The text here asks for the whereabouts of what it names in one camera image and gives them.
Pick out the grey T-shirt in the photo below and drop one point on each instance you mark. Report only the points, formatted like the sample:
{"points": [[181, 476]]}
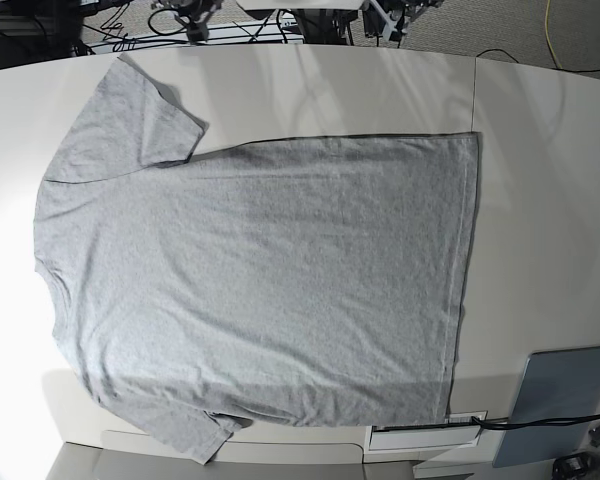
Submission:
{"points": [[309, 282]]}

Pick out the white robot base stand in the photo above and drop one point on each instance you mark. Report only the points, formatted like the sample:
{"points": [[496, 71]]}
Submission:
{"points": [[340, 22]]}

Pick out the black device bottom right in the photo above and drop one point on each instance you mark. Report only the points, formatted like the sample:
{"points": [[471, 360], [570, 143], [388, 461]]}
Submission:
{"points": [[575, 466]]}

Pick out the white table cable grommet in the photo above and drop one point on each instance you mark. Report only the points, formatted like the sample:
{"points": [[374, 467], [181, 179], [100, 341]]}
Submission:
{"points": [[457, 431]]}

